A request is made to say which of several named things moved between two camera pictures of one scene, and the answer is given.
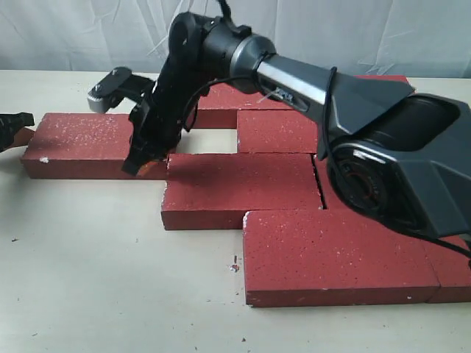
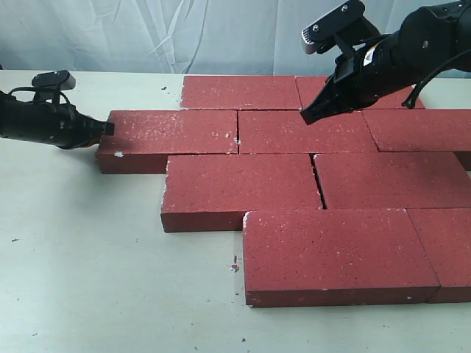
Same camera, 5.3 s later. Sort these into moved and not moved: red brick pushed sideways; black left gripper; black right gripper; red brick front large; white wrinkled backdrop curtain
Moved: black right gripper; black left gripper
Not moved: white wrinkled backdrop curtain; red brick pushed sideways; red brick front large
